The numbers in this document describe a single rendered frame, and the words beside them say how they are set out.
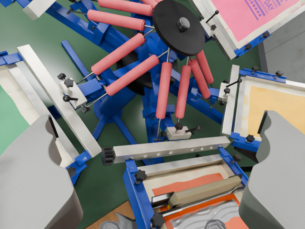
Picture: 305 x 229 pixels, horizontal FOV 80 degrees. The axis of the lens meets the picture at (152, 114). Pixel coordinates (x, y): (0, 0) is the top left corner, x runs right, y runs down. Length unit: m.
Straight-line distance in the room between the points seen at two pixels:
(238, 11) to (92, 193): 1.99
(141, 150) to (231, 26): 1.26
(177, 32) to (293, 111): 0.98
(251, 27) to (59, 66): 1.80
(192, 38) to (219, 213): 0.81
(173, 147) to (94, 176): 1.18
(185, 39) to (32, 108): 0.77
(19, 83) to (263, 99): 1.44
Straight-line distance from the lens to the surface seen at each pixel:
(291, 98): 1.62
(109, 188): 1.96
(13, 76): 1.00
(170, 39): 0.91
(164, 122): 0.99
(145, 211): 0.72
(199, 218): 0.85
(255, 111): 1.43
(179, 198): 0.72
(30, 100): 0.95
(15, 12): 2.50
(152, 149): 0.82
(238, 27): 1.73
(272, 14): 1.90
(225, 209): 0.94
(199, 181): 0.95
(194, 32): 1.05
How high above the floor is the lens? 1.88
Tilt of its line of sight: 56 degrees down
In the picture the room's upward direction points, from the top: 59 degrees clockwise
